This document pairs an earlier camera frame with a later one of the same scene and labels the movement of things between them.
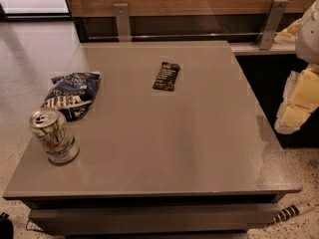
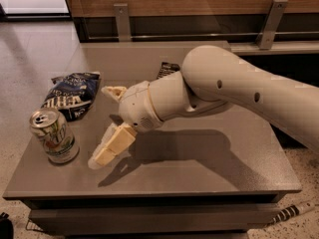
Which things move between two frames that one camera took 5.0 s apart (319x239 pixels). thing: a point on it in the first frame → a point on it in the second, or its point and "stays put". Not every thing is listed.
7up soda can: x=48 y=125 stays put
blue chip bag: x=72 y=95 stays put
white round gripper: x=309 y=37 → x=136 y=106
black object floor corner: x=6 y=227 stays put
